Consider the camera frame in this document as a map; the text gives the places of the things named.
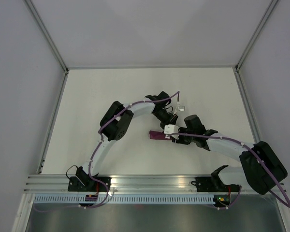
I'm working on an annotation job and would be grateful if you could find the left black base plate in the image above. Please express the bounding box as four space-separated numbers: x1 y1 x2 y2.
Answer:
68 176 111 192

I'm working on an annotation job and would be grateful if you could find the aluminium frame post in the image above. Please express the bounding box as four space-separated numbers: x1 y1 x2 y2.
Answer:
24 0 70 73
234 0 280 72

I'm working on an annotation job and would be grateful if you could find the right aluminium frame post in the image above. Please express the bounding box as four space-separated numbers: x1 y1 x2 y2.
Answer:
234 0 280 72

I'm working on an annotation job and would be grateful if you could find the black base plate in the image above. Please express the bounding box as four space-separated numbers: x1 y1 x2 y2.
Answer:
68 176 111 192
191 176 240 192

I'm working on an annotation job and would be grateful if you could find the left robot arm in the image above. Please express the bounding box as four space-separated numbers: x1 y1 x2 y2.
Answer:
75 91 180 191

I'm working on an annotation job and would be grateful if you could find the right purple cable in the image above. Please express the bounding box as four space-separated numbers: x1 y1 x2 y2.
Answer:
169 132 290 208

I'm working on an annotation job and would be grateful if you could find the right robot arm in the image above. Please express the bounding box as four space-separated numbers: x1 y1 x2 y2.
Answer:
164 115 288 195

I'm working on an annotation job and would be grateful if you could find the left aluminium frame post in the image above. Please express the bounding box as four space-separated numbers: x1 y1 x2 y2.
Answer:
24 0 70 73

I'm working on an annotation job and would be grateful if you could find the aluminium mounting rail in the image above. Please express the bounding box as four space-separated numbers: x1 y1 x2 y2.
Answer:
24 175 287 194

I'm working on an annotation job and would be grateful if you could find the slotted white cable duct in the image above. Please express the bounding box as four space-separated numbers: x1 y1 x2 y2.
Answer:
34 194 215 204

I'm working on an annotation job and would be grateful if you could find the purple cable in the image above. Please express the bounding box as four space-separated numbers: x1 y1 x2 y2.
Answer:
33 90 181 213
169 132 290 208

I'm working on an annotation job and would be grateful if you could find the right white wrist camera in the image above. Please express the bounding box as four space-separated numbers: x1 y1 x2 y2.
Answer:
164 124 180 140

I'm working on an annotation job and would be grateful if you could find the purple cloth napkin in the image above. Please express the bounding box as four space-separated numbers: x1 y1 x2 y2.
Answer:
149 130 169 140

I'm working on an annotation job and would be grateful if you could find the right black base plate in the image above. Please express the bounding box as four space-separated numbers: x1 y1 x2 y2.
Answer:
191 176 240 192

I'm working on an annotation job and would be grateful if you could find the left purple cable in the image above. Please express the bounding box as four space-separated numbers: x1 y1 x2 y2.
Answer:
33 90 181 213

